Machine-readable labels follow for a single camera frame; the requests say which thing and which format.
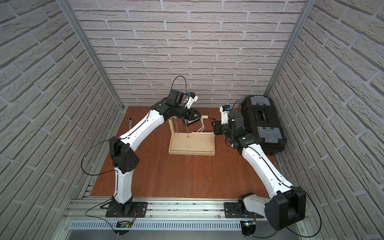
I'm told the black plastic toolbox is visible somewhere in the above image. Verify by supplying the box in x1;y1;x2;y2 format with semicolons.
241;96;287;156

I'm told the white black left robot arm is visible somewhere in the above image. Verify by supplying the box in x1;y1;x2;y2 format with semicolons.
106;89;201;217

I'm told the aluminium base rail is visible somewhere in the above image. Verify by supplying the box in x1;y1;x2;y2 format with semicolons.
53;197;317;240

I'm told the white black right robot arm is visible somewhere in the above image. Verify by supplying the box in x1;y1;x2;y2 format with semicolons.
212;105;307;231

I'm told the wooden jewelry display stand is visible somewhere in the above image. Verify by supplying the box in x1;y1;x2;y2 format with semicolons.
168;115;216;156

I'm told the black charging board with connectors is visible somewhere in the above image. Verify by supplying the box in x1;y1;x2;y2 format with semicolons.
183;119;200;126

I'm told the silver combination wrench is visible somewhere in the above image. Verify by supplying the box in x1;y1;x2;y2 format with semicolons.
128;117;134;131

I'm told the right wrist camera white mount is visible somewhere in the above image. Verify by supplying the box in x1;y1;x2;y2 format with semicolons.
220;105;231;125

